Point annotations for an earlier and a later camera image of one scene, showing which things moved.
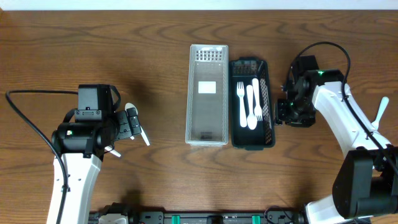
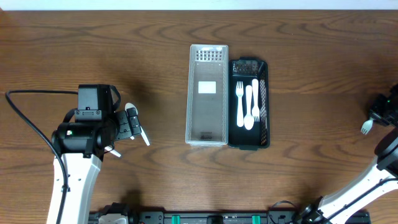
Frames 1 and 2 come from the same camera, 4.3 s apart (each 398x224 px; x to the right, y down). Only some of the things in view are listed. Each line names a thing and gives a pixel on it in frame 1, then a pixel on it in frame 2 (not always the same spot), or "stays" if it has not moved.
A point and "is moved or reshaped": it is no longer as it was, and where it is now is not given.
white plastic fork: x=257 y=108 is moved or reshaped
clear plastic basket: x=207 y=107 stays
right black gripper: x=281 y=115 -> x=375 y=111
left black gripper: x=125 y=125 stays
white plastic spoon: x=251 y=120 is moved or reshaped
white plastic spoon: x=130 y=105 stays
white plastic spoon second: x=109 y=148 stays
